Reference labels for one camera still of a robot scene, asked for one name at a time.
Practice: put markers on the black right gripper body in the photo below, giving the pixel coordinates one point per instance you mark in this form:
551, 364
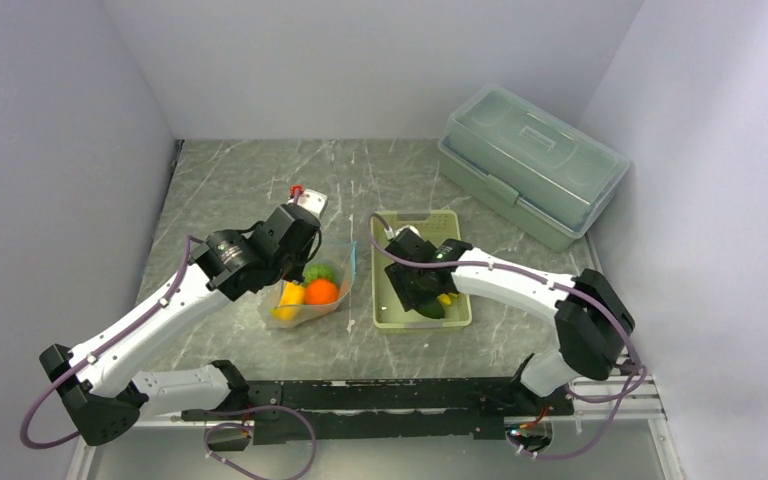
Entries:
409, 289

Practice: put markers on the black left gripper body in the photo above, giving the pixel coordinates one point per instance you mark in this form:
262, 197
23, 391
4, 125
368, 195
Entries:
293, 267

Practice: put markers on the dark green avocado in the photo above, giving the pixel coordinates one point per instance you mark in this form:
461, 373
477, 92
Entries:
432, 310

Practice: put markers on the yellow banana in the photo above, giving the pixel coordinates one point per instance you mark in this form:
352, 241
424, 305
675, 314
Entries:
446, 299

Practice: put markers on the green lime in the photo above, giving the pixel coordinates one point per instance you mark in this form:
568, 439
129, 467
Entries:
318, 271

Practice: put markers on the clear zip top bag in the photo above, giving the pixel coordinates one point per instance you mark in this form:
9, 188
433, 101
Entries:
341, 256

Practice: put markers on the yellow bell pepper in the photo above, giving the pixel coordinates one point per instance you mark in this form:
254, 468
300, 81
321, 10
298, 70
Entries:
288, 307

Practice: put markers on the pale green perforated basket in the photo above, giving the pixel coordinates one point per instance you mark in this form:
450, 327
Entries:
388, 313

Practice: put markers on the orange fruit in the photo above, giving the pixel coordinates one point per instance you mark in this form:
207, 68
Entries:
321, 292

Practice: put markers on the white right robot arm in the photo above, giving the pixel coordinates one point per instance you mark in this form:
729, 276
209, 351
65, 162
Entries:
592, 327

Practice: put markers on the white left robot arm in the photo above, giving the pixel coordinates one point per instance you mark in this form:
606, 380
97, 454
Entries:
102, 382

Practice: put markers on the green plastic storage box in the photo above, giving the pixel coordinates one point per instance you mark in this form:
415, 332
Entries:
536, 171

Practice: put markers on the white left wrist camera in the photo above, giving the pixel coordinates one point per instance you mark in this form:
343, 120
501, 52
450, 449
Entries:
311, 200

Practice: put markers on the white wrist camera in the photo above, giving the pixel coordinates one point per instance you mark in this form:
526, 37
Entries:
311, 200
406, 230

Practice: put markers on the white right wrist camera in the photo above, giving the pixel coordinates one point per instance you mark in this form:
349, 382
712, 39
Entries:
406, 230

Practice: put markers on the black mounting rail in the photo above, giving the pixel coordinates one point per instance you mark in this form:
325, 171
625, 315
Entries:
479, 407

